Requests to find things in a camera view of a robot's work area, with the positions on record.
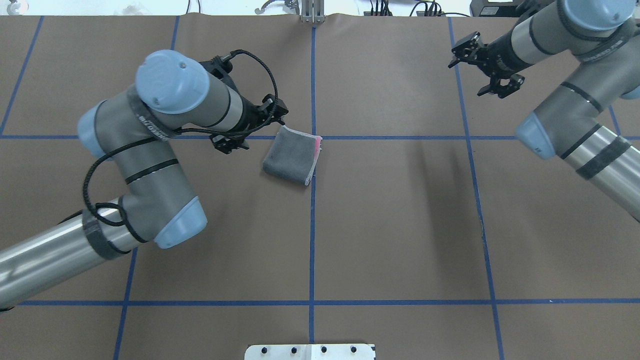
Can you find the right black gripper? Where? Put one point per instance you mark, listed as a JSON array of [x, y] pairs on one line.
[[500, 52]]

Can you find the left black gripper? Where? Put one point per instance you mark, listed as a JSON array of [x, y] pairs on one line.
[[248, 121]]

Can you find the pink and grey towel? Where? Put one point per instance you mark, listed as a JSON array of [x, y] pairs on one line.
[[293, 156]]

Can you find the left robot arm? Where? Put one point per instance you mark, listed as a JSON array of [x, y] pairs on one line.
[[136, 191]]

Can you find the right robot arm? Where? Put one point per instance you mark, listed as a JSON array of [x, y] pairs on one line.
[[603, 36]]

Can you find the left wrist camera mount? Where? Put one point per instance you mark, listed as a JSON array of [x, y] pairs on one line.
[[220, 67]]

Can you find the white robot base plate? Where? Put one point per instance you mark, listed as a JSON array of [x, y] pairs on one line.
[[322, 351]]

